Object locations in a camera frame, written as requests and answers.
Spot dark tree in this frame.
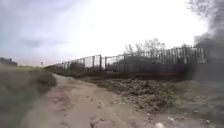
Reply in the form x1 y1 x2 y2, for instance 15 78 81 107
186 0 224 81

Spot rough stony ground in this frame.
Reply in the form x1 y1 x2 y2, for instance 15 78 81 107
78 76 224 128

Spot dark metal fence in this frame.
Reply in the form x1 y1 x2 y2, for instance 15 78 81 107
44 45 208 81

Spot dry grass verge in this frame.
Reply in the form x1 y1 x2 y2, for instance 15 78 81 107
0 64 58 128

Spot bare trees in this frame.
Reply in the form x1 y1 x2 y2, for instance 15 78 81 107
124 37 168 57

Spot distant building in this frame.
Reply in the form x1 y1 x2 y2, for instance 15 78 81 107
0 57 19 67

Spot pale dirt path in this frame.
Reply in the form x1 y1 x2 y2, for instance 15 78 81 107
20 73 168 128

